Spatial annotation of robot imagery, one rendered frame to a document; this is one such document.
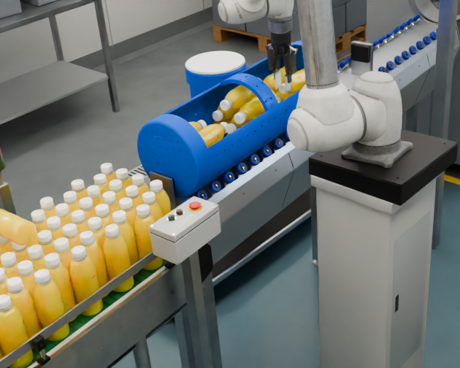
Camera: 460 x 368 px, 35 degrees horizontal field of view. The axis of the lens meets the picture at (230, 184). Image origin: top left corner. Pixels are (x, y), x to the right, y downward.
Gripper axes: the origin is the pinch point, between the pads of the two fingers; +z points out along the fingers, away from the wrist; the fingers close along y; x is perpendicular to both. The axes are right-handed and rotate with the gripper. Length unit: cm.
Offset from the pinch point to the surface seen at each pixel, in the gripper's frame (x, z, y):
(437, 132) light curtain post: -81, 50, -29
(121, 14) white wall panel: -212, 77, 324
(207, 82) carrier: -16, 16, 54
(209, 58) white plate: -30, 12, 64
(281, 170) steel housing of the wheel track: 15.3, 29.2, -8.6
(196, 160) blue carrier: 62, 3, -9
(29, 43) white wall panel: -117, 74, 331
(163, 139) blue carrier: 62, -1, 5
